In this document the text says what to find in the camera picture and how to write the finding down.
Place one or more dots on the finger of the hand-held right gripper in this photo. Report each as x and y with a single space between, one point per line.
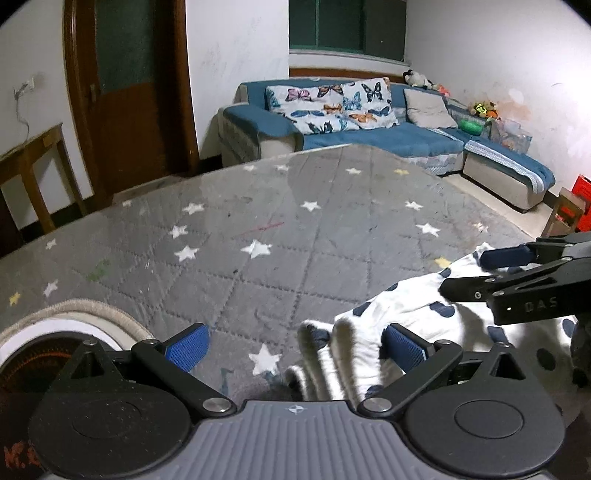
505 257
466 288

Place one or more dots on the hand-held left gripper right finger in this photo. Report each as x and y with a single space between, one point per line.
404 344

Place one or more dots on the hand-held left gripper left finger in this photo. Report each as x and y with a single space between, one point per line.
187 348

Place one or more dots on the white navy polka dot pants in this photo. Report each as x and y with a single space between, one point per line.
411 304

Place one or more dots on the small wooden stool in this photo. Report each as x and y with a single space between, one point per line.
563 210

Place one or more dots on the red box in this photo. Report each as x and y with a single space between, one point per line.
582 198

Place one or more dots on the clear plastic storage box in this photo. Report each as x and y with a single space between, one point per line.
510 134

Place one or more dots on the woven basket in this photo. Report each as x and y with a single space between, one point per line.
69 309

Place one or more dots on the green plastic toy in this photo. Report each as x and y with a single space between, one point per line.
471 126

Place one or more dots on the pile of small toys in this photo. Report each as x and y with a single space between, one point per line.
482 110

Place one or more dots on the beige cushion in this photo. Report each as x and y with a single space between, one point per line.
429 108

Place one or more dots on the grey star print mattress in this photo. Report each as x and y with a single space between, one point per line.
277 207

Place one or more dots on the blue corner sofa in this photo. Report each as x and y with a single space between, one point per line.
383 138

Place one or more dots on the black and white plush toy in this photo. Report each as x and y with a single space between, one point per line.
418 79

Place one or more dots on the butterfly print pillow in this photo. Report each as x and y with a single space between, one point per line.
369 104
309 108

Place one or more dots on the brown wooden door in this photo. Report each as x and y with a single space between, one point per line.
134 115

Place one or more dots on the wooden table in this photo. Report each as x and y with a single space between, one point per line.
32 147

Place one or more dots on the green framed window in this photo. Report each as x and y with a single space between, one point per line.
346 27

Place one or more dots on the white wall socket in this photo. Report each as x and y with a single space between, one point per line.
25 87

